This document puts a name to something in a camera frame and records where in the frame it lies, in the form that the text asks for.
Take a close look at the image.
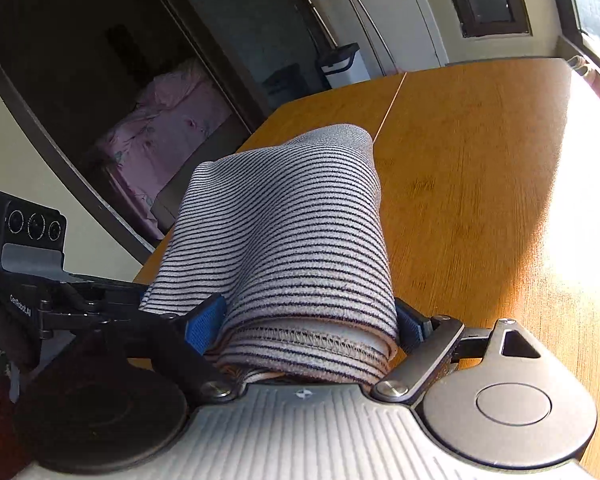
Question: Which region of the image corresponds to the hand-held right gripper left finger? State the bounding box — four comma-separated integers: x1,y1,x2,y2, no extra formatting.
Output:
70,294,236,403

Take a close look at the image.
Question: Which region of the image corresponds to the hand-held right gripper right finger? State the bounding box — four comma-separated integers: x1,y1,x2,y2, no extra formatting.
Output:
372,298,556,402

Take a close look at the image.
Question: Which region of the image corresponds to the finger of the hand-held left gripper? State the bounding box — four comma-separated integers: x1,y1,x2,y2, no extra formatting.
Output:
62,275,151,303
36,302,178,343

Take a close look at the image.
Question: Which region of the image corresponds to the grey striped garment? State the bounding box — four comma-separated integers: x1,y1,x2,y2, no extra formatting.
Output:
139,124,400,392

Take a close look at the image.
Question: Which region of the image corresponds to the person's left hand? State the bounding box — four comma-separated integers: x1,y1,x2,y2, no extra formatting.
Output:
0,306,37,378

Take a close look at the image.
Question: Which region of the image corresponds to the pink floral bedding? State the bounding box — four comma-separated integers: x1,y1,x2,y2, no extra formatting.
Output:
97,57,233,226

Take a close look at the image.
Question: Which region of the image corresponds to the white bin with black rim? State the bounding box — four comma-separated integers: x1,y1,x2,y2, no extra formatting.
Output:
314,44,372,92

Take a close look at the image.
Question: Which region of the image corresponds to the dark door frame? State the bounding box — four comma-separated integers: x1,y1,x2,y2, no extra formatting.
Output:
0,0,277,267

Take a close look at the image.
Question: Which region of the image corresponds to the dark window frame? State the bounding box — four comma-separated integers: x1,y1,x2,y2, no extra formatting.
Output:
545,0,600,127

